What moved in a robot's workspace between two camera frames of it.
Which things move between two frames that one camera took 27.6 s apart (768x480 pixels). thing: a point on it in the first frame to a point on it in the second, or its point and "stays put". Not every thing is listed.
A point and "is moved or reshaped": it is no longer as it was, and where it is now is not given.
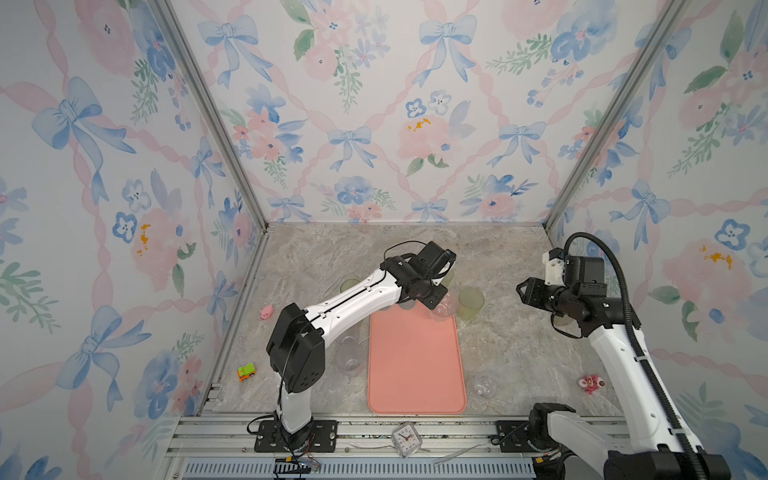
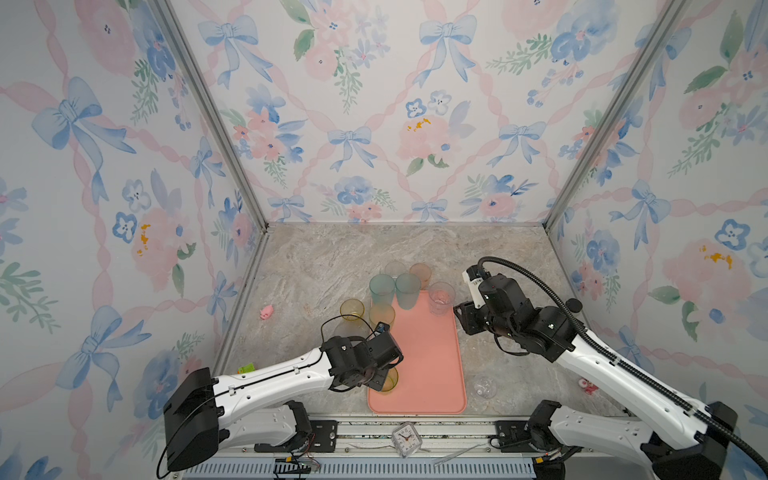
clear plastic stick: x=456 y=454 stays put
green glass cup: x=348 y=283 to x=391 y=380
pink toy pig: x=266 y=312 stays put
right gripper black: x=532 y=290 to x=466 y=318
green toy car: x=245 y=371 stays put
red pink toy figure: x=591 y=383 stays put
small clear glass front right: x=485 y=387 stays put
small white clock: x=406 y=439 stays put
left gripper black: x=440 y=292 to x=380 y=380
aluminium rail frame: x=391 y=447 stays put
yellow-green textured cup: x=470 y=302 is moved or reshaped
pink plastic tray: x=414 y=363 stays put
